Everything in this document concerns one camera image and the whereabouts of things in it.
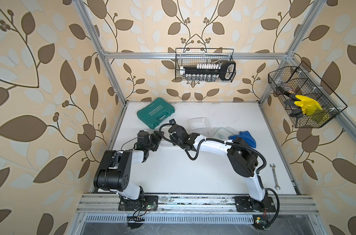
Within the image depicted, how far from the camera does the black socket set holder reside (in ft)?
2.70

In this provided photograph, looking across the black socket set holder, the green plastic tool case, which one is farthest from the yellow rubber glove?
→ the green plastic tool case

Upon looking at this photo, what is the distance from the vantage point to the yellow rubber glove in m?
→ 0.67

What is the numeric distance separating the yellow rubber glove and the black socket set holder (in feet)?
1.13

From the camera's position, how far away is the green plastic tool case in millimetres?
1064

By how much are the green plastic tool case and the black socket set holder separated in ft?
1.09

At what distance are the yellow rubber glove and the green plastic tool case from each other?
77 cm

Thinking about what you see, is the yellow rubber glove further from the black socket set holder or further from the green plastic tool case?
the green plastic tool case
